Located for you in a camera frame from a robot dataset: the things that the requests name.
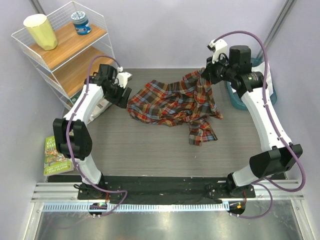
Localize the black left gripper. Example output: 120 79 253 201
105 80 132 109

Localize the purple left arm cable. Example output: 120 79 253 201
57 55 128 218

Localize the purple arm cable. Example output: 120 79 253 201
57 55 128 218
213 30 306 220

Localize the yellow faceted cup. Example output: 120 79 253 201
23 13 58 51

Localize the white wire wooden shelf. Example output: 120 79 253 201
11 1 115 109

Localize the aluminium rail frame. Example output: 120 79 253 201
23 175 319 240

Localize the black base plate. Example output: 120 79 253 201
47 174 256 201

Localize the green treehouse book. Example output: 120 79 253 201
43 136 74 177

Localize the red brown plaid shirt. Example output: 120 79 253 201
126 68 223 146

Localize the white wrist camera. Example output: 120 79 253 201
207 39 228 64
116 72 132 89

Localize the teal plastic basket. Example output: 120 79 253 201
226 58 278 110

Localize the blue jar with lid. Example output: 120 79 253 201
70 11 92 35

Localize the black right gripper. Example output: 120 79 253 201
202 53 237 86

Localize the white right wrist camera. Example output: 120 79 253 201
207 39 228 64

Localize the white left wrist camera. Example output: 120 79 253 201
116 72 132 89

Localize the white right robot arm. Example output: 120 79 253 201
201 42 303 198

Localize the white booklet on shelf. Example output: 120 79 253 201
88 98 112 123

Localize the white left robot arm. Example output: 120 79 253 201
53 64 132 200

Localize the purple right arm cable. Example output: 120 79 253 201
213 30 306 220

